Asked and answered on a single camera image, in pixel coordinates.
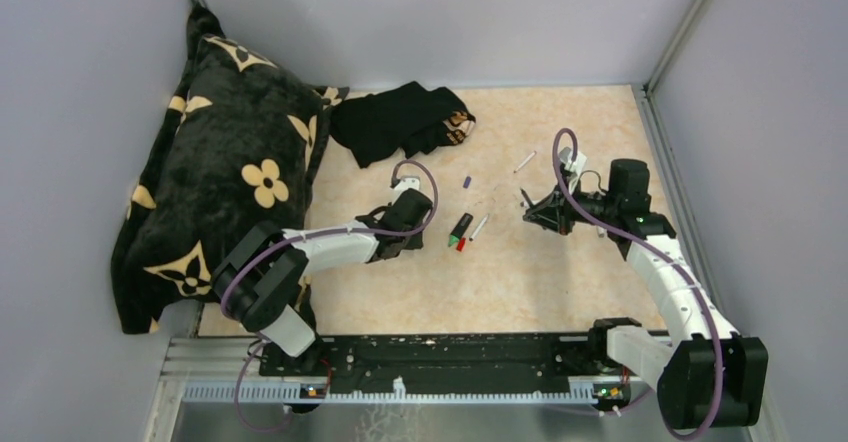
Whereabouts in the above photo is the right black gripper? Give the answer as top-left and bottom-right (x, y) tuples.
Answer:
(525, 175), (619, 236)

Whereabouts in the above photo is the black thin pen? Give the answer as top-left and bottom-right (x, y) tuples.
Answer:
(520, 188), (533, 208)

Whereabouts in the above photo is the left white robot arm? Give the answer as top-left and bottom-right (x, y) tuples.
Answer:
(211, 188), (436, 376)

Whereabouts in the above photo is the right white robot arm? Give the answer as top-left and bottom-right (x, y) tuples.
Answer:
(523, 152), (769, 433)

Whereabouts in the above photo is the black green highlighter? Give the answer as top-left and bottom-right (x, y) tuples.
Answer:
(448, 213), (473, 247)

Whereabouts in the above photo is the black folded cloth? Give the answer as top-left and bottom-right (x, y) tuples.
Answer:
(330, 82), (477, 168)

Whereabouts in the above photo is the black floral plush pillow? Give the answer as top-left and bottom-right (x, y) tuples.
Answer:
(110, 5), (348, 335)

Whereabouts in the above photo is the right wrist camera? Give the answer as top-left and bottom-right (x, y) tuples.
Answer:
(558, 147), (587, 193)

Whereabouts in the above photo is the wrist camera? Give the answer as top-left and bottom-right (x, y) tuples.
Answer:
(558, 147), (587, 193)
(392, 176), (421, 193)

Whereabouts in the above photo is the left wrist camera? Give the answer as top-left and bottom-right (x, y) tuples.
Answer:
(392, 176), (421, 193)

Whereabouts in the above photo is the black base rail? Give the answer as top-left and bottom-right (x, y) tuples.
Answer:
(259, 332), (639, 402)

